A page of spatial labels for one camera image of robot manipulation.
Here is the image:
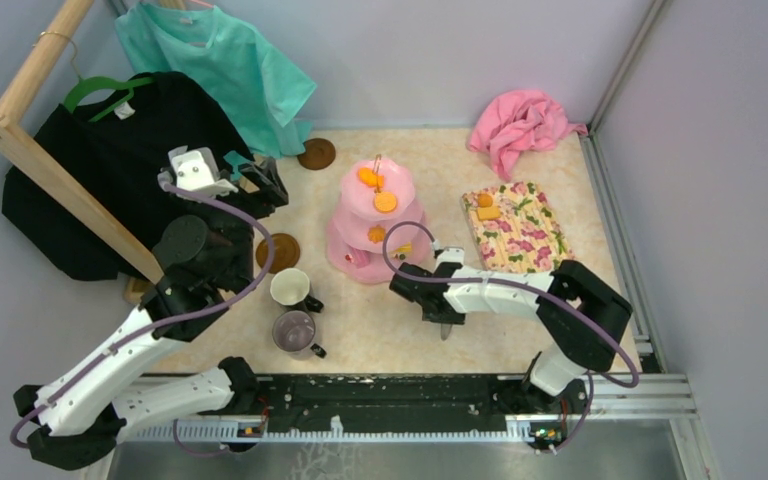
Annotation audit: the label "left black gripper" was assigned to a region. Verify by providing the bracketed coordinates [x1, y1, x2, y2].
[171, 155, 288, 287]

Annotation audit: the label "pink-tipped metal tongs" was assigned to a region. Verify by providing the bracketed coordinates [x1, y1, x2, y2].
[440, 324, 453, 341]

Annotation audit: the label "yellow cake piece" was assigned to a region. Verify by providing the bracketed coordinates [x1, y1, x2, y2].
[391, 243, 413, 261]

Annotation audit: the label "brown round coaster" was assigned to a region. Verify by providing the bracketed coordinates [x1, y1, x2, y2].
[255, 233, 301, 274]
[297, 138, 336, 171]

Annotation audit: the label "pink macaron roll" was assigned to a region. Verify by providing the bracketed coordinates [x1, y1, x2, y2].
[345, 250, 370, 268]

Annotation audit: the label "pink three-tier cake stand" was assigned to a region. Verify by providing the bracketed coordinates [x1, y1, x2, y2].
[326, 155, 431, 284]

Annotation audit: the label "orange pastry piece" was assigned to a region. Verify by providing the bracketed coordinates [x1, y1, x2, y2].
[476, 206, 502, 222]

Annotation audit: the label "floral serving tray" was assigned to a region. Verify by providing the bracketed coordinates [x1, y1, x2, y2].
[461, 181, 575, 273]

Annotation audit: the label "orange round cookie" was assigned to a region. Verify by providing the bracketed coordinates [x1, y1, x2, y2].
[373, 191, 399, 213]
[476, 193, 494, 208]

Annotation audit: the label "pink cloth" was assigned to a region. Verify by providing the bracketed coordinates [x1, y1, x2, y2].
[466, 89, 588, 181]

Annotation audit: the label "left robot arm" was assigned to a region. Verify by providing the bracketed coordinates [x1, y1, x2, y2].
[10, 149, 289, 471]

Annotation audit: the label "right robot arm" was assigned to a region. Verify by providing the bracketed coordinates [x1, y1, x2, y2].
[389, 260, 633, 412]

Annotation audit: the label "teal t-shirt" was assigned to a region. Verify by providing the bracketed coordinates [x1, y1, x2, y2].
[114, 2, 317, 158]

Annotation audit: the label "white mug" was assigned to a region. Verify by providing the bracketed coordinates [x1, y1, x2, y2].
[269, 268, 324, 313]

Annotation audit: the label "purple mug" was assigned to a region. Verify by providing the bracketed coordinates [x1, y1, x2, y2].
[271, 310, 328, 360]

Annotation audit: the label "black t-shirt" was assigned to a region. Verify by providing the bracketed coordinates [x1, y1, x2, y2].
[1, 72, 253, 281]

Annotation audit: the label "green clothes hanger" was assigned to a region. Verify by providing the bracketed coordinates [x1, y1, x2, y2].
[62, 76, 155, 122]

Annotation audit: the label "wooden clothes rack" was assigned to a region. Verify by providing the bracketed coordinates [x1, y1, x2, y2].
[0, 1, 162, 282]

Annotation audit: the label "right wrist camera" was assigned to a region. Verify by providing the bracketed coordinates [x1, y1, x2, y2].
[434, 247, 465, 269]

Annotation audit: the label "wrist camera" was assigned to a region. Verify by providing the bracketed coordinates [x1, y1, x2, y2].
[167, 146, 239, 198]
[434, 247, 465, 269]

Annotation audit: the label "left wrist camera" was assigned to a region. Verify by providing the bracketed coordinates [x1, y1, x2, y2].
[167, 146, 239, 198]

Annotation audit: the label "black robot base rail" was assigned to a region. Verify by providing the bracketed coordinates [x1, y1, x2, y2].
[195, 372, 591, 436]

